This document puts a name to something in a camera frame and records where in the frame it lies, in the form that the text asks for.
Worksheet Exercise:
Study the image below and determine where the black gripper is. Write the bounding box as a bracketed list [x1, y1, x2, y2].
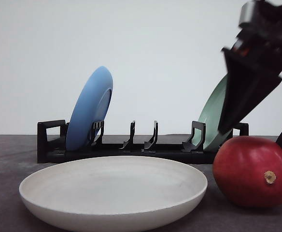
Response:
[218, 0, 282, 134]

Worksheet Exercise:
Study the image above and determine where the blue plate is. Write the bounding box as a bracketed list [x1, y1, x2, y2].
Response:
[66, 66, 113, 151]

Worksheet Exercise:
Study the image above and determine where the white plate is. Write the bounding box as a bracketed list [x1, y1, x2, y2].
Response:
[19, 157, 208, 229]

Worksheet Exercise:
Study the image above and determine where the green plate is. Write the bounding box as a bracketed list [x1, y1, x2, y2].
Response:
[192, 75, 233, 149]

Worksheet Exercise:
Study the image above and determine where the black dish rack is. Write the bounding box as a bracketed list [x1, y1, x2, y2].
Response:
[37, 120, 249, 164]

